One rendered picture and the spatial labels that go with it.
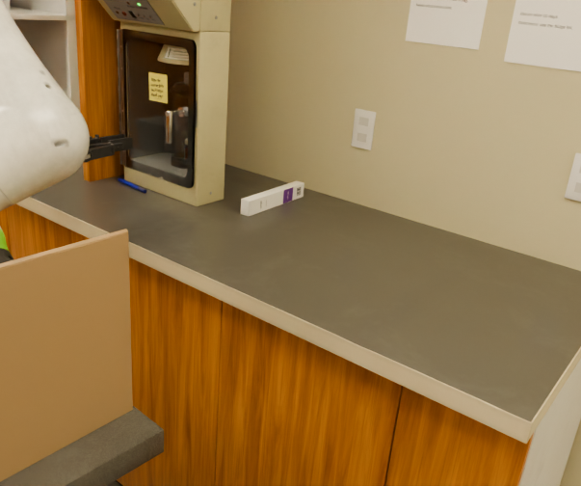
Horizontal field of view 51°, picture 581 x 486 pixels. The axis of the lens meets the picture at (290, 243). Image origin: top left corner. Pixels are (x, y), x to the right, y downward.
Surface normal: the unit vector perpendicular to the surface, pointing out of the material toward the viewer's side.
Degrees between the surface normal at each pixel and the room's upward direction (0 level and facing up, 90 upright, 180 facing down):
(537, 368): 0
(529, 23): 90
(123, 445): 0
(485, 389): 0
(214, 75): 90
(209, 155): 90
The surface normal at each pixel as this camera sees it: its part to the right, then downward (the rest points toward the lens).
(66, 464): 0.07, -0.92
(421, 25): -0.61, 0.26
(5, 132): 0.19, -0.11
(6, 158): 0.39, 0.28
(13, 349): 0.77, 0.30
